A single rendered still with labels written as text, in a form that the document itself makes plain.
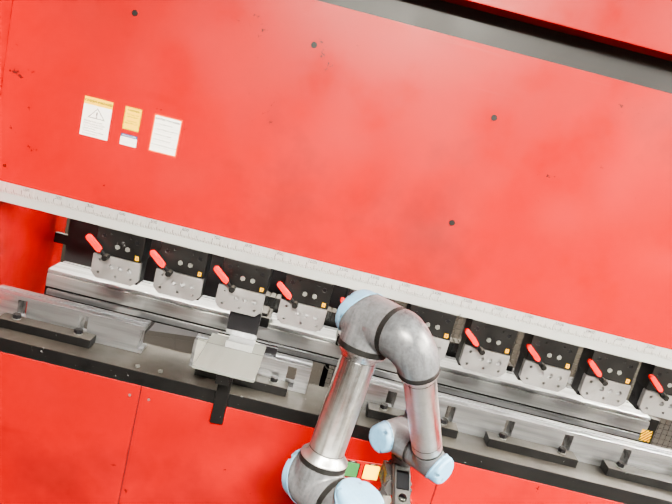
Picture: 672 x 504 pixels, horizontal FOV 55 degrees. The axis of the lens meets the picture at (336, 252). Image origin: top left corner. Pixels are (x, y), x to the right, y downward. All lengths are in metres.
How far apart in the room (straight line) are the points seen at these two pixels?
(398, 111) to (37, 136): 1.08
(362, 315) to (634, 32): 1.15
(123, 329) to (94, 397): 0.23
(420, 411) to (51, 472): 1.31
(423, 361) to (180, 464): 1.07
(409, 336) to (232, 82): 0.98
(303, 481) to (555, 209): 1.09
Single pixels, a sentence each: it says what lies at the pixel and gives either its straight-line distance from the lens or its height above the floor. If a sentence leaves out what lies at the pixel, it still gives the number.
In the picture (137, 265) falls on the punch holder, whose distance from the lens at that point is 2.12.
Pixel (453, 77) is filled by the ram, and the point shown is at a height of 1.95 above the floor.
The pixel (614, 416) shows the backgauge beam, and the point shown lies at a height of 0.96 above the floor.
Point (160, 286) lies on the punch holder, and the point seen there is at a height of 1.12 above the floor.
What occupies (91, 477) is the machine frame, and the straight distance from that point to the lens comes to 2.34.
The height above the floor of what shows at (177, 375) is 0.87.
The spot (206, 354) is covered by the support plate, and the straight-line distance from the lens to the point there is 2.00.
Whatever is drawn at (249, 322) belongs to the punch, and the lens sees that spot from 2.13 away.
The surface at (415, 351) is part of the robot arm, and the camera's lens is 1.39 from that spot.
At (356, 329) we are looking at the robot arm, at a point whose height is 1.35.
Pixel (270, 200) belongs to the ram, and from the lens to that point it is 1.99.
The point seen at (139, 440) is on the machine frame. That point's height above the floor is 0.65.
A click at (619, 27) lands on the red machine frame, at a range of 2.08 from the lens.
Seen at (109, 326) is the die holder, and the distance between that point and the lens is 2.23.
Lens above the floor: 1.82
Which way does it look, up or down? 13 degrees down
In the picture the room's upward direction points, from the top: 15 degrees clockwise
